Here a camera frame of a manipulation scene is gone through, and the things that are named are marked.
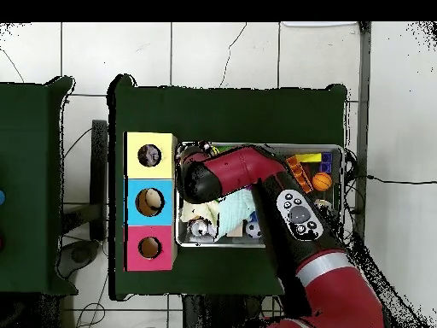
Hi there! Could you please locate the clear mesh bin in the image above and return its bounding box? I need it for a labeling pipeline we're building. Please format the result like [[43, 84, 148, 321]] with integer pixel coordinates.
[[174, 141, 345, 249]]

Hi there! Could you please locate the mint knitted cloth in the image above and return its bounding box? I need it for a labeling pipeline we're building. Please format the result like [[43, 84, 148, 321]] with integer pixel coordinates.
[[217, 188, 258, 238]]

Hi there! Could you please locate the orange plastic brick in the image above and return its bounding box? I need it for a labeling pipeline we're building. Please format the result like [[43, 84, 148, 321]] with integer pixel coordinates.
[[285, 155, 314, 195]]

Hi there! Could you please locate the colourful heart print cloth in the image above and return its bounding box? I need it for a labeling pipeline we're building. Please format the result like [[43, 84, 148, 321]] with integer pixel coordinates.
[[138, 144, 162, 167]]

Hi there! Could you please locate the orange basketball toy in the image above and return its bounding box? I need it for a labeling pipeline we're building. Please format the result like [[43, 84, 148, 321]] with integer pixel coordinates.
[[312, 172, 333, 192]]

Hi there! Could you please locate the green covered side table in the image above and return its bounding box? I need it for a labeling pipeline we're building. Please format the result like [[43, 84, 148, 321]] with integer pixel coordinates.
[[0, 77, 79, 296]]

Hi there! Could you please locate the dark green table cloth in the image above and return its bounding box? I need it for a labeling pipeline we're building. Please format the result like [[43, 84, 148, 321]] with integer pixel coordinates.
[[108, 73, 348, 302]]

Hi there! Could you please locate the black stand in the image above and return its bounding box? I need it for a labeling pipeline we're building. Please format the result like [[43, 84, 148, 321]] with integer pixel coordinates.
[[61, 119, 109, 242]]

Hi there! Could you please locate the wooden box with three holes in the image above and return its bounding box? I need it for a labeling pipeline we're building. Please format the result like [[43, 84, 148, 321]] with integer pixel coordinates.
[[123, 132, 179, 272]]

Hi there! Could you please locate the cream waffle cloth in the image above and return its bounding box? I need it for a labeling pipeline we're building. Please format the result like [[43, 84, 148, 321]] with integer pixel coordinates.
[[179, 200, 220, 225]]

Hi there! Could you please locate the yellow plastic block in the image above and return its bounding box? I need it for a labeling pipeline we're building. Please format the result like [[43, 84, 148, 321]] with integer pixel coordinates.
[[294, 153, 323, 164]]

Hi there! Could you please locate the black cable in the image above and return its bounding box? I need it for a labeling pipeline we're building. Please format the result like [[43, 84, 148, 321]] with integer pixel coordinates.
[[354, 173, 437, 185]]

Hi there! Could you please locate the small soccer ball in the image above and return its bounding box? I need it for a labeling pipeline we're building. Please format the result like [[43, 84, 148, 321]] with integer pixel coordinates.
[[245, 220, 263, 239]]

